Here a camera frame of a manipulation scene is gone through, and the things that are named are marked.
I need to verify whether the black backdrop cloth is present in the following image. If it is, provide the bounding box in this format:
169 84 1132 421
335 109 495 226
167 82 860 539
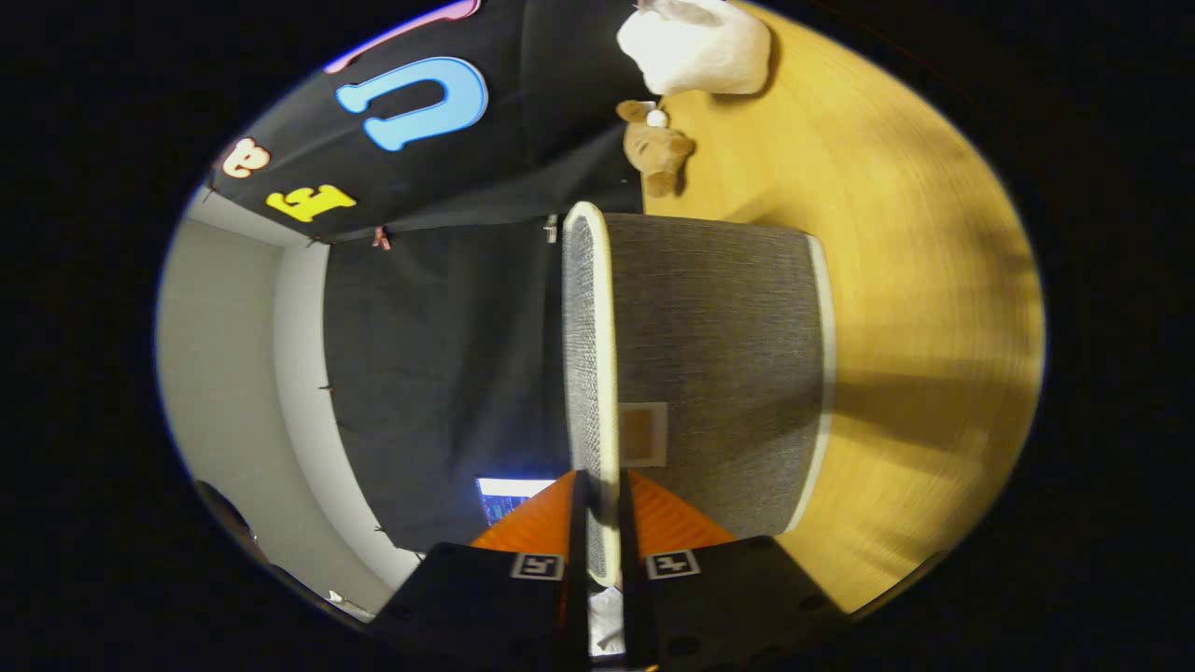
210 0 654 552

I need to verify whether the dark rounded object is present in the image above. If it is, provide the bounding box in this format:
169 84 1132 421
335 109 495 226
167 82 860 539
194 481 272 566

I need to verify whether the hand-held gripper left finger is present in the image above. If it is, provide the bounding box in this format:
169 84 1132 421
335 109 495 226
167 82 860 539
369 469 591 672

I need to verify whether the white plush toy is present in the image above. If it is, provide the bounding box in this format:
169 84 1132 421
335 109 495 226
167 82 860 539
616 0 774 97

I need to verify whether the lit computer monitor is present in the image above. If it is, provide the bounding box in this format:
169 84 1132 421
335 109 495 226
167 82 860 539
476 478 556 528

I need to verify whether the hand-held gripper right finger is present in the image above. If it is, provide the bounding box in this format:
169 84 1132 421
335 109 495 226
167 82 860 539
616 469 846 672

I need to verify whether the brown plush toy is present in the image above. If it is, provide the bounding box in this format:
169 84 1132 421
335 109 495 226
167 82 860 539
616 100 696 199

